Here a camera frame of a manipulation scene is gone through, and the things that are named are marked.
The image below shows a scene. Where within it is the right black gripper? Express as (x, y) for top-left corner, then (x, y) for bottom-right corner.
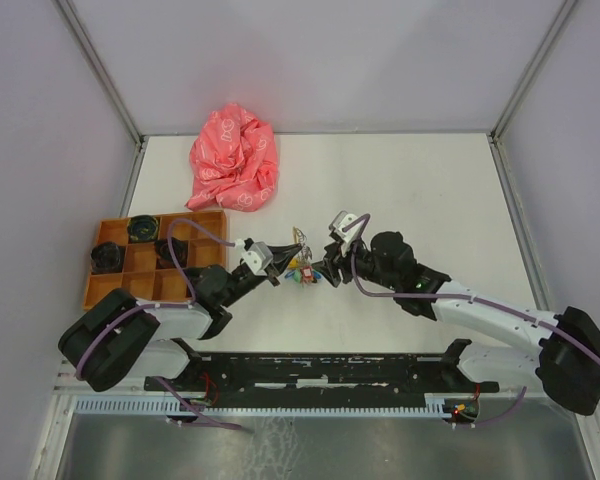
(310, 234), (398, 292)

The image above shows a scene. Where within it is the keyring bunch with colourful tags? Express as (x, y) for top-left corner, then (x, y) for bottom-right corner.
(284, 226), (322, 286)

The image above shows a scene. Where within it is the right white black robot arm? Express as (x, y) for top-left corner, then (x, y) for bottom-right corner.
(313, 231), (600, 416)

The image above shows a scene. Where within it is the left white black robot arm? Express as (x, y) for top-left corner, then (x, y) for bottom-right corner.
(58, 239), (301, 392)

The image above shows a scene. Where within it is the crumpled pink cloth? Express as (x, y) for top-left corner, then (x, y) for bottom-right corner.
(186, 103), (279, 212)

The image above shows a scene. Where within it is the black rosette middle tray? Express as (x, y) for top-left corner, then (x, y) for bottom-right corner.
(154, 238), (188, 269)

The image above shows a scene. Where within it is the black rosette tray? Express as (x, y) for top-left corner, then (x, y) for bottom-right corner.
(90, 241), (125, 274)
(154, 238), (188, 269)
(127, 215), (159, 244)

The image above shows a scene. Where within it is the black rosette top tray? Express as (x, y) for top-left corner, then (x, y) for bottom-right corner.
(127, 215), (159, 244)

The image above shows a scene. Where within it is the wooden compartment tray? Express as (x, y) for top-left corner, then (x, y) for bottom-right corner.
(83, 210), (227, 310)

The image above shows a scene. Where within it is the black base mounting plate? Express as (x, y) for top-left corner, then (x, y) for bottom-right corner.
(169, 352), (499, 406)

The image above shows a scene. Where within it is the black rosette left tray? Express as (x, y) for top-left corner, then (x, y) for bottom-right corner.
(90, 241), (125, 274)

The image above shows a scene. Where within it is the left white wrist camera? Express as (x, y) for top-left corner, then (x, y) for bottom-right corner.
(234, 239), (273, 276)

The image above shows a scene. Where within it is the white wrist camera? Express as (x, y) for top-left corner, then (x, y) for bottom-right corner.
(329, 211), (366, 256)
(234, 239), (273, 276)

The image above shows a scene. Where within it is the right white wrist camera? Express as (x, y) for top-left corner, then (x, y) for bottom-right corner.
(329, 211), (366, 256)

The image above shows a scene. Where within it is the white slotted cable duct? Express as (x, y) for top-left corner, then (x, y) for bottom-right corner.
(74, 394), (451, 419)

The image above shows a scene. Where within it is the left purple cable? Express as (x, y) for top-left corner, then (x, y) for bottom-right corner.
(73, 217), (246, 430)

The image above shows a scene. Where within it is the purple cable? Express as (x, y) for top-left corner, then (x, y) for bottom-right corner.
(73, 217), (246, 430)
(342, 213), (600, 430)

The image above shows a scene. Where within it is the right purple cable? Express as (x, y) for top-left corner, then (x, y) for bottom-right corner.
(342, 213), (600, 430)

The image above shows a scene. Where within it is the left aluminium frame post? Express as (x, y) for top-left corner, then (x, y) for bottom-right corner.
(52, 0), (143, 145)

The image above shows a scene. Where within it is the aluminium frame post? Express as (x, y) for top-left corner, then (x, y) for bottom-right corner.
(52, 0), (143, 145)
(490, 0), (580, 142)

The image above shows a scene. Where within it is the right aluminium frame post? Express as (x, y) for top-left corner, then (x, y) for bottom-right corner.
(490, 0), (580, 142)

